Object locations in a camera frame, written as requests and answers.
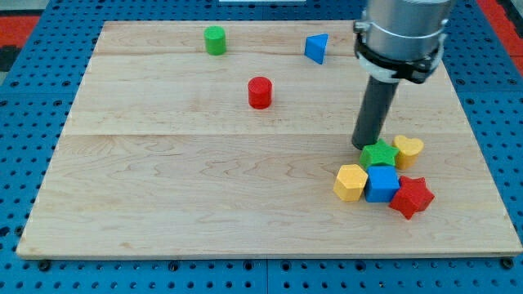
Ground yellow heart block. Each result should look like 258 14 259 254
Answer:
392 135 424 170

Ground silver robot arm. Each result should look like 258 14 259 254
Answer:
353 0 454 84

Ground green star block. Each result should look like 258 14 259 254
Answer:
360 139 400 170

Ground red star block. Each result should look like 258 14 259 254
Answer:
389 176 436 220

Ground red cylinder block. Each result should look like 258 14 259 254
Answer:
248 76 273 109

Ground light wooden board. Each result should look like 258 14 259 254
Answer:
16 21 522 260

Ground yellow hexagon block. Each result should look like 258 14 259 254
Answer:
333 164 369 202

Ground blue triangle block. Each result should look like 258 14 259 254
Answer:
304 33 329 65

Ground green cylinder block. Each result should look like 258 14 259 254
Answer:
203 25 226 56

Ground blue cube block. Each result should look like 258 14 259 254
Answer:
364 166 400 203

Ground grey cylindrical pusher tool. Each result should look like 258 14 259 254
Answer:
351 76 399 150

